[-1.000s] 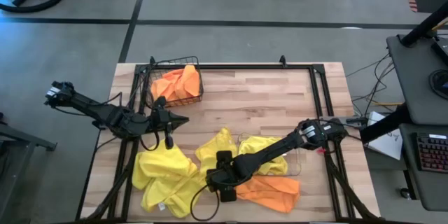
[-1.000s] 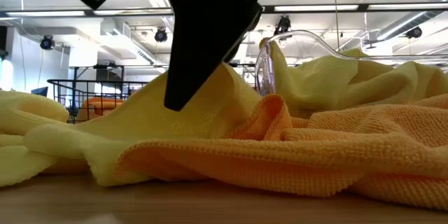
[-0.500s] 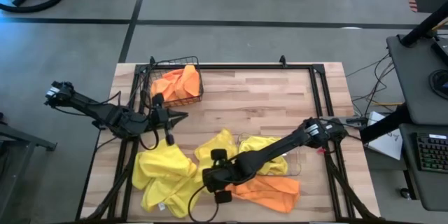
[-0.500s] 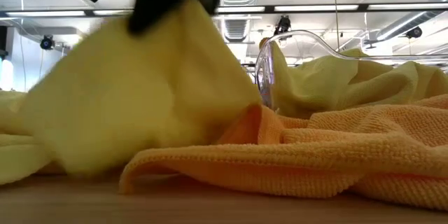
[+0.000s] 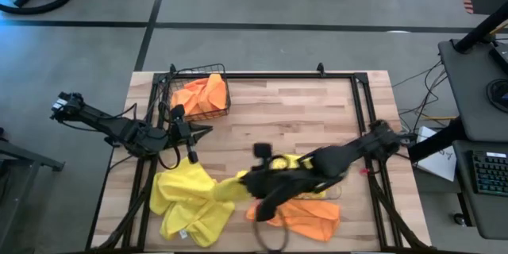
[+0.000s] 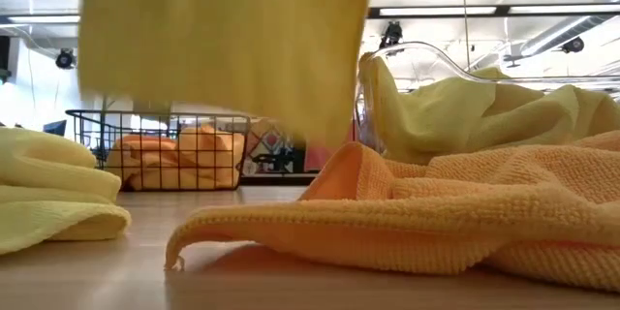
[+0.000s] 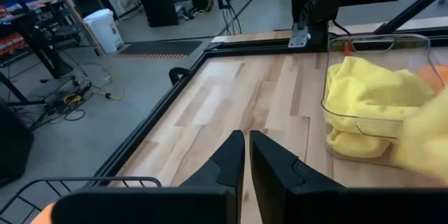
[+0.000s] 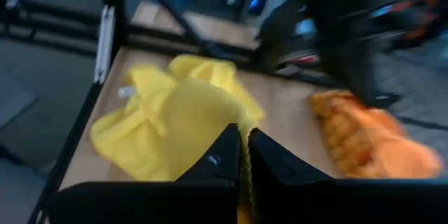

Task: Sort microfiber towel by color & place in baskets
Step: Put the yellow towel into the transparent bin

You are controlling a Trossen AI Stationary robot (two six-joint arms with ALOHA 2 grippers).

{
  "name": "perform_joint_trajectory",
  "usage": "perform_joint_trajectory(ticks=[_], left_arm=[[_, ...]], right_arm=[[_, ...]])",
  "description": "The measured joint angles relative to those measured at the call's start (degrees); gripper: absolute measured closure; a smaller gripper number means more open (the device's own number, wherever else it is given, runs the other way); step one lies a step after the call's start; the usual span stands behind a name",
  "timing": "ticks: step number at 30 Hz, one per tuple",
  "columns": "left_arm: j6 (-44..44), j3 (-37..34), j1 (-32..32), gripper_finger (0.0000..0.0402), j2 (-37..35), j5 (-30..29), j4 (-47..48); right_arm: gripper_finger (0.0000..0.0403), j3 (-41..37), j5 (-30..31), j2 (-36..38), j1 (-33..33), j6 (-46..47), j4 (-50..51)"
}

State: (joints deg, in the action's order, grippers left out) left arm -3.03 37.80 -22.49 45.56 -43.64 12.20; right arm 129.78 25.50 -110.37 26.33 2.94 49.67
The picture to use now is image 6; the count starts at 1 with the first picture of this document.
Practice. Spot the orange microfiber towel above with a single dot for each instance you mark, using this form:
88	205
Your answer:
387	223
145	160
213	155

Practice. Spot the yellow microfiber towel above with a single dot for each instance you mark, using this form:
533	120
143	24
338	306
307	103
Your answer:
218	34
426	121
43	164
571	116

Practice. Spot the colourful patterned box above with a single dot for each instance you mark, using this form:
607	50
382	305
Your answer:
271	143

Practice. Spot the clear plastic bin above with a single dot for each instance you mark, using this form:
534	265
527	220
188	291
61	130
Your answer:
366	126

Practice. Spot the long ceiling light bar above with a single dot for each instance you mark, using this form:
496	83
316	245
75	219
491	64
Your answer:
43	19
562	9
436	10

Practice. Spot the dark computer monitor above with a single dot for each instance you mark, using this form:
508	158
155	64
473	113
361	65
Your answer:
54	128

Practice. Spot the black ceiling camera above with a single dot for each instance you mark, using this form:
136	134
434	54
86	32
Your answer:
573	45
392	34
65	59

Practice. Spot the silver ventilation duct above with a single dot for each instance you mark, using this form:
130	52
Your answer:
557	36

